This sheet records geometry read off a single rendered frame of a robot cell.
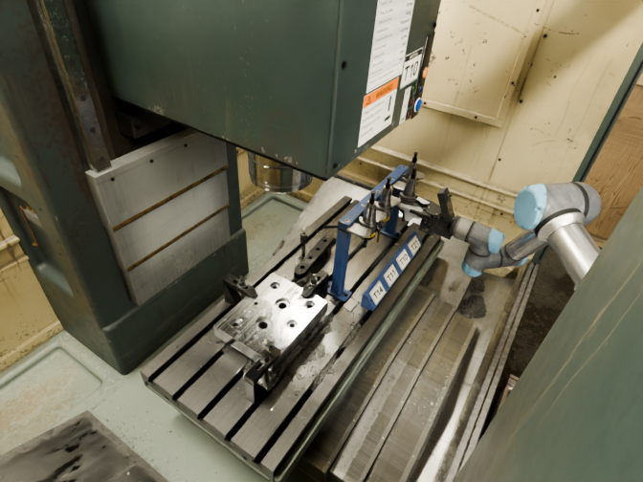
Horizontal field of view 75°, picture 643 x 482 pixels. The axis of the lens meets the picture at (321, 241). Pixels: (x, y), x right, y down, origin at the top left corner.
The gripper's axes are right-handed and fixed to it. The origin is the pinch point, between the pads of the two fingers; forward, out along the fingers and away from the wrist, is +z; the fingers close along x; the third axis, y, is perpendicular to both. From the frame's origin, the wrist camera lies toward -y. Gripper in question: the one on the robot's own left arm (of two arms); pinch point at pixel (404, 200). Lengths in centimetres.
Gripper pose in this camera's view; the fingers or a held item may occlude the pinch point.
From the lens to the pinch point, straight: 151.8
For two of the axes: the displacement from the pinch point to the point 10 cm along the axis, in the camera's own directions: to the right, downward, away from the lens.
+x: 5.4, -5.0, 6.8
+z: -8.3, -4.0, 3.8
